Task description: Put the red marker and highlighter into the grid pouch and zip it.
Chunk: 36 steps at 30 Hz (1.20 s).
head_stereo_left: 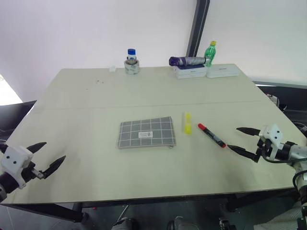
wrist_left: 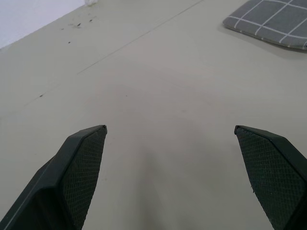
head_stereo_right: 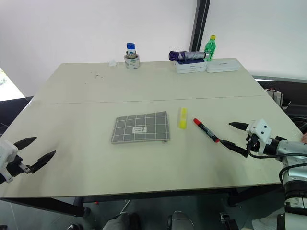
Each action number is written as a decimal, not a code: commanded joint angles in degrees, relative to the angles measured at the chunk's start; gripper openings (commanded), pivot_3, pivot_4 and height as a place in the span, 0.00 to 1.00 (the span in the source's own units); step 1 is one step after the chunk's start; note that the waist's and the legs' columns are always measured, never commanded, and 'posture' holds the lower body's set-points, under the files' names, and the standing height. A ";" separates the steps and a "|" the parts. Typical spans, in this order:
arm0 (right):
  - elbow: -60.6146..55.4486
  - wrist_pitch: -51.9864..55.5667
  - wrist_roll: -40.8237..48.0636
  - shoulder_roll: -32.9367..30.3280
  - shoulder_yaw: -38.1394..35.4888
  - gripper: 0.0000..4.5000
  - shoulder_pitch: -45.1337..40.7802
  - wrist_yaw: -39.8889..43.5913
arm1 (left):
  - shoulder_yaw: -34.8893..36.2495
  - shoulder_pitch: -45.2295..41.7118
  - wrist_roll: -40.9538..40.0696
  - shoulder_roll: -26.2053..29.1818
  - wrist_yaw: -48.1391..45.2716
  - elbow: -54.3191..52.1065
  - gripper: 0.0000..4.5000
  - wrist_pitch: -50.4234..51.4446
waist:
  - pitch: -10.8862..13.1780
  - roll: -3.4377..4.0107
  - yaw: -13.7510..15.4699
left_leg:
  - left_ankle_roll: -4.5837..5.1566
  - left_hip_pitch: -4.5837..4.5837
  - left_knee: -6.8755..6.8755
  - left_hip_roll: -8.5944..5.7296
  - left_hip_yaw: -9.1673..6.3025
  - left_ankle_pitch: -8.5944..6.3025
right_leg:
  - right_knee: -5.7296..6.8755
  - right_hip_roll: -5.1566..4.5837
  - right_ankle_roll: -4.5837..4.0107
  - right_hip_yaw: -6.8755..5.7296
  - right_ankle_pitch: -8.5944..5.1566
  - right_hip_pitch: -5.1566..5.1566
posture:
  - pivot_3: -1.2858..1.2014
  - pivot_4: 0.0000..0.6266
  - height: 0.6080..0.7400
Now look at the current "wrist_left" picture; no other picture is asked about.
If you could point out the grey checked cloth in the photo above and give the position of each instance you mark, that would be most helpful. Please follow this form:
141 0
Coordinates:
268 22

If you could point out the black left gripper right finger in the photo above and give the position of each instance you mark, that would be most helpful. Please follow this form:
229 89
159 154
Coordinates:
275 172

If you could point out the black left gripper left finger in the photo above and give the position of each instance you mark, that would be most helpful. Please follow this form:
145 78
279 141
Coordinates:
72 172

